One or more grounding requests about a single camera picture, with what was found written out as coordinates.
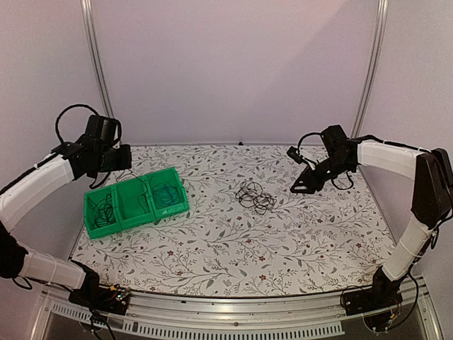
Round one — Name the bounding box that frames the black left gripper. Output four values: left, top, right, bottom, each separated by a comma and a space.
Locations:
97, 143, 132, 172

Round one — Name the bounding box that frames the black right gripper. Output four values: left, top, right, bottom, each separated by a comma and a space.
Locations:
291, 154, 355, 194

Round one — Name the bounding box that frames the black cable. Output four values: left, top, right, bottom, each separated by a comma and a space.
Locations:
116, 169, 153, 215
235, 179, 277, 216

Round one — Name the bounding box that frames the dark blue cable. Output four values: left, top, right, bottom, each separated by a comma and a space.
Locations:
88, 193, 117, 231

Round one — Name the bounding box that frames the light blue cable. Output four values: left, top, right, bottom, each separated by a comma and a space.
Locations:
151, 182, 185, 210

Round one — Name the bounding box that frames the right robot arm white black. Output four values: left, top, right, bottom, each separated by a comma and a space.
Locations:
287, 125, 452, 282

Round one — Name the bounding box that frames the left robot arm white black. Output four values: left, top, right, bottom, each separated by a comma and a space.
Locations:
1, 103, 132, 307

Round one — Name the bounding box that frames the green bin middle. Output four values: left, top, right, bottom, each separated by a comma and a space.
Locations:
115, 178, 155, 230

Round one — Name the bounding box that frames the green bin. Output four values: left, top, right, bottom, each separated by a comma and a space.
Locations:
84, 186, 121, 239
115, 178, 155, 230
144, 167, 190, 220

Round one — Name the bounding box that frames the green bin left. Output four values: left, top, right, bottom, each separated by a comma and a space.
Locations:
84, 186, 121, 239

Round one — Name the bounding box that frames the green bin right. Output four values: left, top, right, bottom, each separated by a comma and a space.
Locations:
144, 167, 190, 220

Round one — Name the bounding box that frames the floral table mat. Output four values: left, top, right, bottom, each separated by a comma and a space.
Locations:
72, 145, 394, 297

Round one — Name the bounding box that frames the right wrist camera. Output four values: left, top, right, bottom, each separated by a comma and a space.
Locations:
287, 146, 316, 168

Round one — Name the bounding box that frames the left aluminium corner post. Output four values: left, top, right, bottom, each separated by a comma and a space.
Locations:
80, 0, 115, 118

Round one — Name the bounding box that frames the aluminium corner post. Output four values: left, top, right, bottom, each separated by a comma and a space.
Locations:
350, 0, 389, 137
80, 0, 115, 118

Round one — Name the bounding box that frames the front aluminium rail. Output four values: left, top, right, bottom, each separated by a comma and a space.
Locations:
31, 276, 444, 339

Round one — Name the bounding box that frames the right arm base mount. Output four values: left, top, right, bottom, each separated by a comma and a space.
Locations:
340, 268, 403, 333

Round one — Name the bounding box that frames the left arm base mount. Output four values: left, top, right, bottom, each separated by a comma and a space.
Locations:
69, 261, 130, 315

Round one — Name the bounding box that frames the right aluminium corner post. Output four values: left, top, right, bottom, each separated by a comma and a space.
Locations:
350, 0, 389, 137

